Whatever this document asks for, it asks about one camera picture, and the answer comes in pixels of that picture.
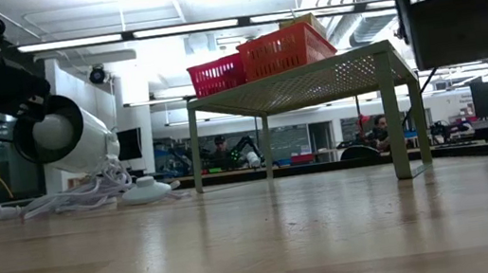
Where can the black spotlight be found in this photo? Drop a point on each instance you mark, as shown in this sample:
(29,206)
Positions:
(97,75)

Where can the black background robot arm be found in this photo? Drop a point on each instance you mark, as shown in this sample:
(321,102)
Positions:
(245,146)

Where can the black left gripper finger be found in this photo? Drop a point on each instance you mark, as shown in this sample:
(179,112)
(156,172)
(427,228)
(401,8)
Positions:
(37,112)

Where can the green perforated metal shelf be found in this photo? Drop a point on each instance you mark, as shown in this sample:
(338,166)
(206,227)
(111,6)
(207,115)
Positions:
(313,83)

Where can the red plastic basket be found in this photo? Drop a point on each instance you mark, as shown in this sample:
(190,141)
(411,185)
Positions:
(216,75)

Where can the white dome-shaped puck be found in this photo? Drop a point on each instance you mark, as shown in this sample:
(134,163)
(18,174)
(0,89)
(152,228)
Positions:
(146,191)

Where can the person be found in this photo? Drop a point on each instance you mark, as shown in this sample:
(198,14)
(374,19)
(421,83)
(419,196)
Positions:
(221,154)
(379,132)

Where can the white cylindrical desk lamp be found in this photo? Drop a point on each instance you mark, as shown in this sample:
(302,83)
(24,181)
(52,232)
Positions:
(81,135)

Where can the orange plastic basket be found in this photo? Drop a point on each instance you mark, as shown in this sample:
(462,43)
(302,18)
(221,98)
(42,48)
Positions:
(285,51)

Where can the red background bin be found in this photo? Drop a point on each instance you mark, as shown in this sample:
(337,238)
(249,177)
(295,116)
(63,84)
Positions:
(302,158)

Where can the black overhead light rail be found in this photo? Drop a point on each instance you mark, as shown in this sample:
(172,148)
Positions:
(127,36)

